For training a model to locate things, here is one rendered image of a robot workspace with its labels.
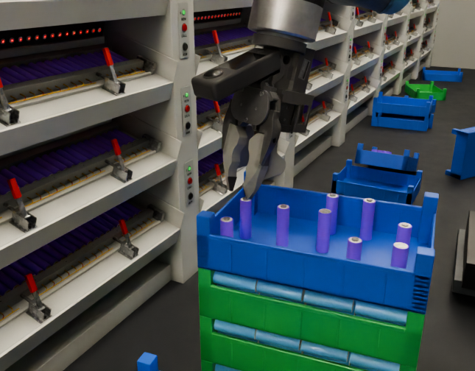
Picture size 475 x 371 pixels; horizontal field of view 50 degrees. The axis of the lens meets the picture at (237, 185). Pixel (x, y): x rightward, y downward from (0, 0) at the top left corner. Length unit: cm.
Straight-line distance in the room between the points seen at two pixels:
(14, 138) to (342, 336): 60
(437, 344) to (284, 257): 70
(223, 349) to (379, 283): 26
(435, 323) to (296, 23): 91
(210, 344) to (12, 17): 58
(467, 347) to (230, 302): 72
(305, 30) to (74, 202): 60
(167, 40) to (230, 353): 73
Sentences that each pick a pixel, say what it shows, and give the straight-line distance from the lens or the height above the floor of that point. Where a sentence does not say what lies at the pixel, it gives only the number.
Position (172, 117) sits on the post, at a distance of 125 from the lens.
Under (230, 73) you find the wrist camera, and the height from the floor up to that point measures 67.
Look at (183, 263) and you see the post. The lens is 141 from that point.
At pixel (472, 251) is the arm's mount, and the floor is 13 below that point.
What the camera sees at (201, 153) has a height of 34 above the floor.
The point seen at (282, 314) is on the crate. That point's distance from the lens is 71.
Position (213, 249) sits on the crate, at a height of 43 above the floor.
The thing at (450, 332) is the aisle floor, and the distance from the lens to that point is 135.
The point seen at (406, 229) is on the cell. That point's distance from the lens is 72.
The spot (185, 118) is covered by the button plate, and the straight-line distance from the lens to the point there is 128.
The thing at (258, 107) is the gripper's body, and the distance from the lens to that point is 66.
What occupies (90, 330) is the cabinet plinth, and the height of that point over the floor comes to 4.
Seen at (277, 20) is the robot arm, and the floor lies 73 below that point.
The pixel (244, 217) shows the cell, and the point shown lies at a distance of 77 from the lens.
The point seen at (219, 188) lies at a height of 19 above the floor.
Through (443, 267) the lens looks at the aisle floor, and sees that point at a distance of 161.
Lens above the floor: 77
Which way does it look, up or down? 22 degrees down
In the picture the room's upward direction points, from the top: straight up
